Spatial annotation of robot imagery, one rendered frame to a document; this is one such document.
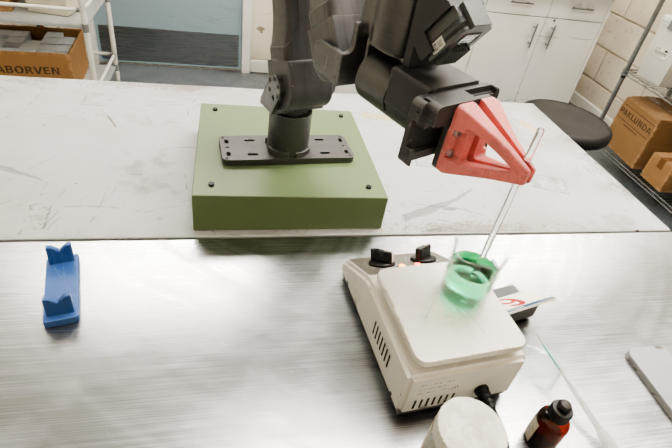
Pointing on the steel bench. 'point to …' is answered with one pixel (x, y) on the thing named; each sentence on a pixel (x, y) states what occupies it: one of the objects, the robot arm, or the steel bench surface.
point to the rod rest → (61, 287)
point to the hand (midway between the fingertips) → (521, 172)
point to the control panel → (393, 259)
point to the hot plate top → (444, 319)
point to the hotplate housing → (491, 377)
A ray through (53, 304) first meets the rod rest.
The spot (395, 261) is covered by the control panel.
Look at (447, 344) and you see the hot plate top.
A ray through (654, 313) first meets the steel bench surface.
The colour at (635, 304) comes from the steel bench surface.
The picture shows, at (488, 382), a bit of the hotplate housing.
